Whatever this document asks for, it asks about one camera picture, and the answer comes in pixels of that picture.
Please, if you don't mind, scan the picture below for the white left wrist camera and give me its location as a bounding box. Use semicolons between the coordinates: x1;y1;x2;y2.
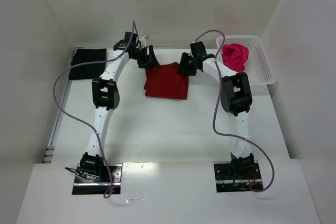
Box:
139;35;149;48

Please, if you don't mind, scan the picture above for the black folded t shirt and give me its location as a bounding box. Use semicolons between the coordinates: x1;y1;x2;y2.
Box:
69;48;107;80

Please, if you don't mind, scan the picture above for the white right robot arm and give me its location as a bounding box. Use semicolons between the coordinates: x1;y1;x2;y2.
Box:
178;41;254;175

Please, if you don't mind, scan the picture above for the dark red t shirt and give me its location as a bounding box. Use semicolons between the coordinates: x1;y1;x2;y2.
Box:
144;62;189;100

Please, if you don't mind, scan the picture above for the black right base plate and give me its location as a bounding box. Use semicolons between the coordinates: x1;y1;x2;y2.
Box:
214;162;264;193

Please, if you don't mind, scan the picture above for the pink crumpled t shirt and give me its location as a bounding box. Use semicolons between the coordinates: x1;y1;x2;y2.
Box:
222;44;249;72

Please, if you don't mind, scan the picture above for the white plastic basket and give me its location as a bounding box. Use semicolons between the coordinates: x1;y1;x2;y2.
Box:
216;35;276;86

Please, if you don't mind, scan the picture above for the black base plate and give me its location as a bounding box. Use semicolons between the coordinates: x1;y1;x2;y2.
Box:
214;162;264;193
65;164;122;195

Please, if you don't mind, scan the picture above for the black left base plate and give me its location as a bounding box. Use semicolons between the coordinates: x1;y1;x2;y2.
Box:
65;164;122;195

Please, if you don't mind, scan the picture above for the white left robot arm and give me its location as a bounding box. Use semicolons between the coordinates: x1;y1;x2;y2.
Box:
79;32;160;178

